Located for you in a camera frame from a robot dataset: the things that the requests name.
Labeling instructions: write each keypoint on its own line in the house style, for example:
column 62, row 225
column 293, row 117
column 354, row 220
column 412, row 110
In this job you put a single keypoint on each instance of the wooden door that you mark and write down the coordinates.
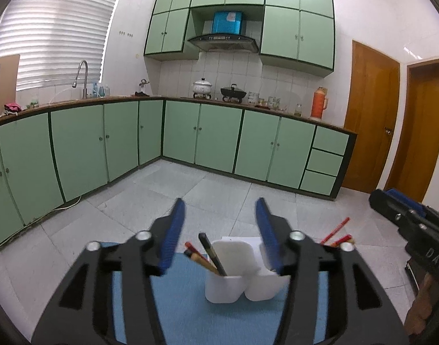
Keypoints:
column 370, row 122
column 417, row 140

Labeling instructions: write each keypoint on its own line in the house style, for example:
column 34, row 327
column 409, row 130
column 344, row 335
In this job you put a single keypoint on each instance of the chrome kitchen faucet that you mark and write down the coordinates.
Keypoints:
column 85, row 86

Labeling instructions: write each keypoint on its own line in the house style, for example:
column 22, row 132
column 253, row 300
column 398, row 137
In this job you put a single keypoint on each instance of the white lidded pot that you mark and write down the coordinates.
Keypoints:
column 202, row 87

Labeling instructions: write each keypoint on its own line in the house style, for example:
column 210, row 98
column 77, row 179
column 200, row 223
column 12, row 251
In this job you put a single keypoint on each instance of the orange thermos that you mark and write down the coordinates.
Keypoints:
column 317, row 104

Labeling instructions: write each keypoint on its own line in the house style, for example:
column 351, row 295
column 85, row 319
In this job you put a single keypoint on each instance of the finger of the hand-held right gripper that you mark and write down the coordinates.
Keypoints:
column 392, row 212
column 406, row 201

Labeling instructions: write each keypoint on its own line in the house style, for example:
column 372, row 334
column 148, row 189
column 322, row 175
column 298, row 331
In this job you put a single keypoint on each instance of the green base cabinets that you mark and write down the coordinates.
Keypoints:
column 215, row 136

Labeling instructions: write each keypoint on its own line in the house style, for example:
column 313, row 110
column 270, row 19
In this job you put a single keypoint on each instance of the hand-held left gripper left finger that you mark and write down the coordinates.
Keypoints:
column 172, row 237

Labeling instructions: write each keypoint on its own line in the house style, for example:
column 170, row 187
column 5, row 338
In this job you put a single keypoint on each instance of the black wok with lid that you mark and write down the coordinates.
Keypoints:
column 233, row 92

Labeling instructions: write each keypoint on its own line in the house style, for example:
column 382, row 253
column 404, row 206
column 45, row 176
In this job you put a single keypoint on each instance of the person's right hand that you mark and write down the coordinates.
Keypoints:
column 418, row 305

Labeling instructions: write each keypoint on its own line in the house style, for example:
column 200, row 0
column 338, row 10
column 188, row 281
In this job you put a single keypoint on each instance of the light wooden chopstick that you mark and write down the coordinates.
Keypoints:
column 203, row 263

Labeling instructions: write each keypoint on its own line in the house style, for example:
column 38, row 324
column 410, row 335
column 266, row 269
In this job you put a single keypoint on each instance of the small glass jar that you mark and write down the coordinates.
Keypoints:
column 298, row 109

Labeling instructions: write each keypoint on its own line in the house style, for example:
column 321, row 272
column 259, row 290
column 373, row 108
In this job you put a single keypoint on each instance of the red cloth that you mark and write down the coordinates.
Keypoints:
column 12, row 107

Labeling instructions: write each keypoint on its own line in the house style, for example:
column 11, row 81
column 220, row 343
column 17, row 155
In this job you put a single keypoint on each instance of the beige chopstick red patterned end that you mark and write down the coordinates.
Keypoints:
column 195, row 248

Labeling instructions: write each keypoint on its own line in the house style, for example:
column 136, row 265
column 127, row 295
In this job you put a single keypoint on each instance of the blue plastic bottle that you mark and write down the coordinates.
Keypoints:
column 95, row 90

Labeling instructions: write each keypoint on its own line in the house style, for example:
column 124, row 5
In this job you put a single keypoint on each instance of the small chrome tap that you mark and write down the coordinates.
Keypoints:
column 144, row 85

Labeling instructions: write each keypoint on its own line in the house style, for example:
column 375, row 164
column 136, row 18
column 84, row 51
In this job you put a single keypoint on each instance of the white window blind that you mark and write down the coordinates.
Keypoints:
column 61, row 32

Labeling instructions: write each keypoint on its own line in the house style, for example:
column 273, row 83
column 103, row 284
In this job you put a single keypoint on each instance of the black range hood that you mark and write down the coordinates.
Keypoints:
column 223, row 43

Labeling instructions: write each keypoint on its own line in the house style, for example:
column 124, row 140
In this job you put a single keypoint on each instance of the patterned jars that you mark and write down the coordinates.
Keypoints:
column 274, row 102

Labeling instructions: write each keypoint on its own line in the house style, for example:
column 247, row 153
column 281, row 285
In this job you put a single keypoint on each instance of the blue hood chimney cover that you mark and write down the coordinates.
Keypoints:
column 227, row 23

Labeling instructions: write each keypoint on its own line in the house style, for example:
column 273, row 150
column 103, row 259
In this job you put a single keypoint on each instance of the clear plastic bottle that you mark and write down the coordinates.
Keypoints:
column 106, row 91

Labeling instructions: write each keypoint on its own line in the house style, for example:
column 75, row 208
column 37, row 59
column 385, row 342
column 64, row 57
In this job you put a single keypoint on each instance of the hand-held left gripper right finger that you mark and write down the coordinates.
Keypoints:
column 268, row 237

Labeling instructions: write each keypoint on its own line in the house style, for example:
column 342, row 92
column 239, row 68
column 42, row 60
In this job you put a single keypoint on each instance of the white two-compartment utensil holder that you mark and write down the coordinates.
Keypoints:
column 226, row 287

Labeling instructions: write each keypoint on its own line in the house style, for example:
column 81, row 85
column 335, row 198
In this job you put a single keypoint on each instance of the green wall cabinets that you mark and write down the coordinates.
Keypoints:
column 312, row 39

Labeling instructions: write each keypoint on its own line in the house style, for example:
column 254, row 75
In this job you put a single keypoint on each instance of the blue table mat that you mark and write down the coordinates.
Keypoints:
column 183, row 302

